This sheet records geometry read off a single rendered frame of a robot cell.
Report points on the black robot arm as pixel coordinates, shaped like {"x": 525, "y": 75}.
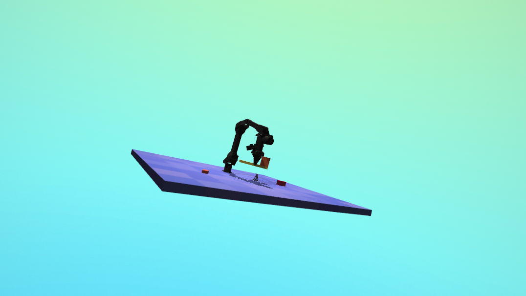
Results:
{"x": 263, "y": 137}

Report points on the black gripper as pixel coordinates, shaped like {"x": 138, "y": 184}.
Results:
{"x": 257, "y": 154}

